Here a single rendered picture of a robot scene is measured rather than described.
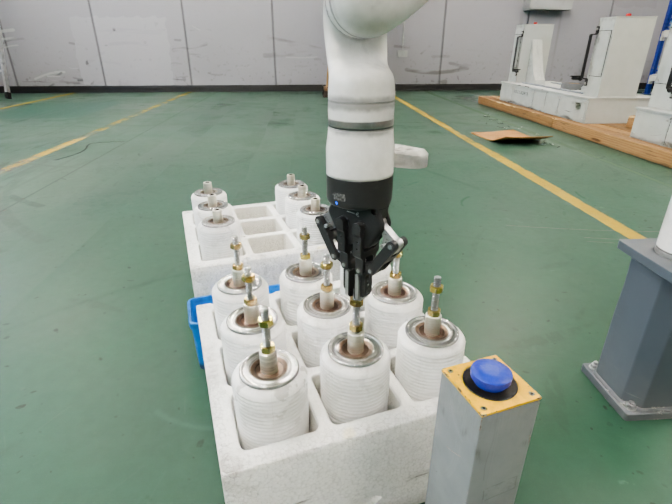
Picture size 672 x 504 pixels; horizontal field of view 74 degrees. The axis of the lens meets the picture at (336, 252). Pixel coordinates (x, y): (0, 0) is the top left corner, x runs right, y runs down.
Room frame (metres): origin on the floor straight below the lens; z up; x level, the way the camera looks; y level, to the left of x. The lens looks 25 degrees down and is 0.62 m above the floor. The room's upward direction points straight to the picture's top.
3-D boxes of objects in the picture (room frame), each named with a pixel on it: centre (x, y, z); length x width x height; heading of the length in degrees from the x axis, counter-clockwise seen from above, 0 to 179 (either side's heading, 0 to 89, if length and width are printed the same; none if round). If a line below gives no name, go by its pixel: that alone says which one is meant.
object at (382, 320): (0.64, -0.10, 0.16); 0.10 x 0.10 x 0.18
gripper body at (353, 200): (0.49, -0.03, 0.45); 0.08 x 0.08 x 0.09
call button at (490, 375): (0.35, -0.16, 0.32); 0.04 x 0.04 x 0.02
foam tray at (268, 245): (1.12, 0.20, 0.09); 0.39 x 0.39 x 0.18; 20
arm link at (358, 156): (0.50, -0.04, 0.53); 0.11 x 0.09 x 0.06; 136
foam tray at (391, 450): (0.60, 0.01, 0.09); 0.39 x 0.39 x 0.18; 20
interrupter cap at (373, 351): (0.49, -0.03, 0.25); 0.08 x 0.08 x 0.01
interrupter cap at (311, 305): (0.60, 0.01, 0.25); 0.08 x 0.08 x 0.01
